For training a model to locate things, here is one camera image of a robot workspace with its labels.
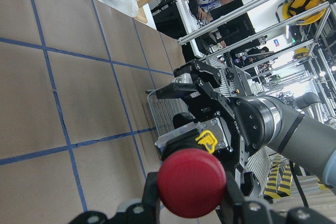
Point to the red emergency stop button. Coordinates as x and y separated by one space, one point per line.
191 180

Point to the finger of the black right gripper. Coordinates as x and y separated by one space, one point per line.
198 69
175 91

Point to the wire mesh basket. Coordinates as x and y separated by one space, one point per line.
163 111

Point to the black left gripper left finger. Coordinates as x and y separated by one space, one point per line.
150 197

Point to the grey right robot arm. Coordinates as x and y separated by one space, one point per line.
250 123

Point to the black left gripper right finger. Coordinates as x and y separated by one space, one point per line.
233 197

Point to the black yellow hazard striped base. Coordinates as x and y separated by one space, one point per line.
279 179

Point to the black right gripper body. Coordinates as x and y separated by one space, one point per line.
235 150

